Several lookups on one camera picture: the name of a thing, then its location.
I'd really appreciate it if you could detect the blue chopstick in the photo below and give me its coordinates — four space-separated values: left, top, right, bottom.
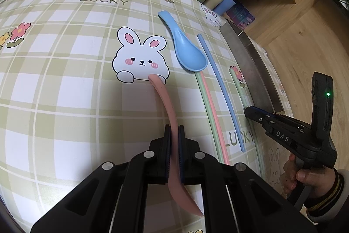
197 34 247 153

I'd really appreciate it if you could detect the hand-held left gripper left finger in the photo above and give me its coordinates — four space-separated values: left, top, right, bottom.
31 125 173 233

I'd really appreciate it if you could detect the blue cup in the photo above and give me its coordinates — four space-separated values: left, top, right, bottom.
213 0 236 17

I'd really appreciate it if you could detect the pink chopstick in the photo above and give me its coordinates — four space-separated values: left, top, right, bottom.
186 33 230 165

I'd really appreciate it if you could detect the purple box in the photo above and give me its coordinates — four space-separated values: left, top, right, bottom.
225 2 256 30

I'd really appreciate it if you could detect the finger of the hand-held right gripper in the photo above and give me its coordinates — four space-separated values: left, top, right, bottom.
252 106 312 133
244 107 298 151

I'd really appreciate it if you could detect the pink spoon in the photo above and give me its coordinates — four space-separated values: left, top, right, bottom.
149 74 205 217

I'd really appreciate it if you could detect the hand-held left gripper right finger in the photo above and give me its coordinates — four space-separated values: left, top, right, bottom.
177 125 318 233

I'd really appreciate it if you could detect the person's right forearm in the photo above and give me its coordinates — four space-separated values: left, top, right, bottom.
303 167 349 223

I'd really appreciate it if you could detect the perforated metal utensil tray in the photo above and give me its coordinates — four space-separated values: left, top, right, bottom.
219 19 286 115

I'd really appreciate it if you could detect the green chopstick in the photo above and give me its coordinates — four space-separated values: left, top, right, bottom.
229 67 264 178
195 72 225 164

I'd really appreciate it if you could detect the plaid bunny print table mat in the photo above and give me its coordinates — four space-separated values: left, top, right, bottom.
0 0 295 233

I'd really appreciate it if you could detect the person's right hand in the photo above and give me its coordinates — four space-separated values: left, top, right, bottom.
282 153 337 200

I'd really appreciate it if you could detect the blue spoon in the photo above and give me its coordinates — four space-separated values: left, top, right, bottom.
158 10 207 72

